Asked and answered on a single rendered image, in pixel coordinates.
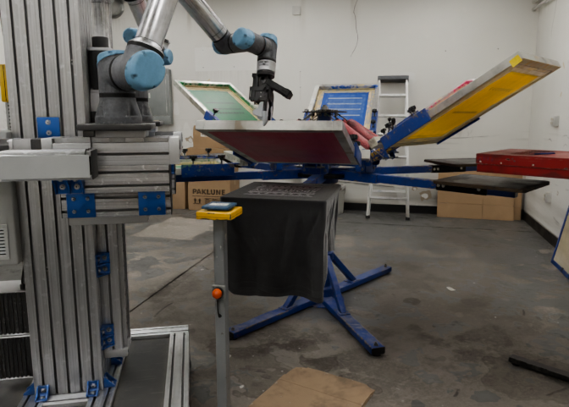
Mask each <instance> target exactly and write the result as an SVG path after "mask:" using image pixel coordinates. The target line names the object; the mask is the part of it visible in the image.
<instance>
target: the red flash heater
mask: <svg viewBox="0 0 569 407"><path fill-rule="evenodd" d="M548 152H554V153H555V154H544V155H534V153H548ZM476 164H477V172H481V173H502V174H512V175H523V176H534V177H544V178H555V179H569V151H548V150H530V149H504V150H498V151H487V152H480V153H477V154H476Z"/></svg>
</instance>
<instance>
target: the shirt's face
mask: <svg viewBox="0 0 569 407"><path fill-rule="evenodd" d="M262 184H274V185H299V186H323V187H322V188H321V189H320V190H319V191H318V192H317V193H316V194H314V195H313V196H312V197H308V196H287V195H245V194H244V193H246V192H248V191H250V190H253V189H255V188H256V187H258V186H260V185H262ZM338 186H339V184H306V183H280V182H252V183H250V184H248V185H245V186H243V187H241V188H239V189H238V190H234V191H232V192H230V193H228V194H226V195H223V197H241V198H262V199H281V200H302V201H325V200H326V199H327V198H328V197H329V196H330V195H331V194H332V193H333V191H334V190H335V189H336V188H337V187H338Z"/></svg>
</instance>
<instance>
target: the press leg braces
mask: <svg viewBox="0 0 569 407"><path fill-rule="evenodd" d="M332 262H333V263H334V264H335V265H336V266H337V267H338V269H339V270H340V271H341V272H342V273H343V274H344V275H345V277H346V278H347V279H346V280H344V281H345V282H348V283H354V282H355V281H358V280H360V279H359V278H355V277H354V276H353V274H352V273H351V272H350V271H349V270H348V269H347V267H346V266H345V265H344V264H343V263H342V262H341V260H340V259H339V258H338V257H337V256H336V255H335V253H334V259H333V260H332V261H331V259H330V256H328V275H329V281H330V283H331V287H332V290H333V293H334V298H335V301H336V305H337V307H338V308H334V310H335V311H336V312H337V313H338V314H339V315H340V316H346V315H350V314H351V313H350V312H349V311H347V310H346V308H345V303H344V300H343V297H342V294H341V291H340V286H339V283H338V280H337V277H336V275H335V271H334V267H333V264H332ZM297 297H298V296H295V295H289V296H288V298H287V300H286V301H285V303H284V304H283V305H282V306H279V308H280V309H282V310H285V311H287V310H289V309H291V308H294V307H296V306H297V305H295V304H294V302H295V301H296V298H297Z"/></svg>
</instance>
